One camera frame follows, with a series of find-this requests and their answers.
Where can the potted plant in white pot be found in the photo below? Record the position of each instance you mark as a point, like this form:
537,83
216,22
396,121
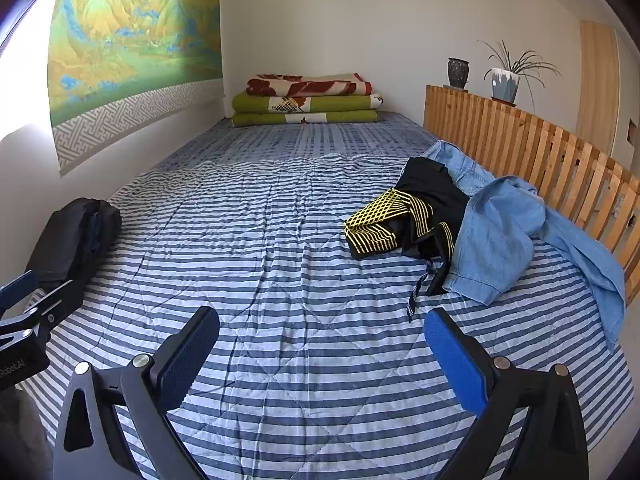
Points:
505,85

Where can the folded black clothes pile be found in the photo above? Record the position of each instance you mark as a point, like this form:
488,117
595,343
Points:
70,240

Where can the red floral folded blanket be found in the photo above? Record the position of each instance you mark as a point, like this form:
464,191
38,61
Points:
310,85

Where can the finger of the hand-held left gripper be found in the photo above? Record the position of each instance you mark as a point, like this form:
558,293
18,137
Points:
62,305
15,291

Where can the blue white striped bedsheet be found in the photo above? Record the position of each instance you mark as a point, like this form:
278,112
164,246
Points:
280,240

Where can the black garment with yellow pattern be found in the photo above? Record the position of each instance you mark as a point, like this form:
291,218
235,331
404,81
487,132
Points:
425,210

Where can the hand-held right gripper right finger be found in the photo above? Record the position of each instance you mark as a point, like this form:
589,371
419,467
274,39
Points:
452,360

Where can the landscape painting wall poster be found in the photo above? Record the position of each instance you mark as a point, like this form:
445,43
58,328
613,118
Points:
135,35

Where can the dark ceramic vase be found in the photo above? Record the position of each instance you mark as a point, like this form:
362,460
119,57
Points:
457,72

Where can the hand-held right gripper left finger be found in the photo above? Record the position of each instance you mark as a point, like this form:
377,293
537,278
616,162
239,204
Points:
182,362

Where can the blue denim shirt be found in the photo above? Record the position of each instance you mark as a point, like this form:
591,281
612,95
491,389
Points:
505,240

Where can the wooden slatted bed rail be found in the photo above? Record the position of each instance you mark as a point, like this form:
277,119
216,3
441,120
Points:
540,145

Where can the green folded quilt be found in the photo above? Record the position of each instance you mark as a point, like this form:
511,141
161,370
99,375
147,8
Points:
320,110

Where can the light wooden panel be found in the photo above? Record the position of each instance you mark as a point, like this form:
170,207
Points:
597,90

